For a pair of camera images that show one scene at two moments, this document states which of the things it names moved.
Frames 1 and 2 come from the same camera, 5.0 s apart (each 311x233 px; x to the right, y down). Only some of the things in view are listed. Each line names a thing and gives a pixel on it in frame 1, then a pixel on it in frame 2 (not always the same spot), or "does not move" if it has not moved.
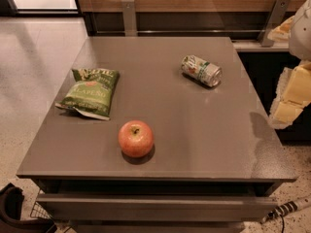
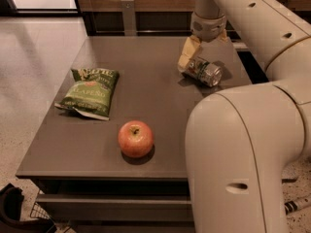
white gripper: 301,33 to 209,28
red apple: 135,138 does not move
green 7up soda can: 208,74 does not move
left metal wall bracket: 128,15 does not move
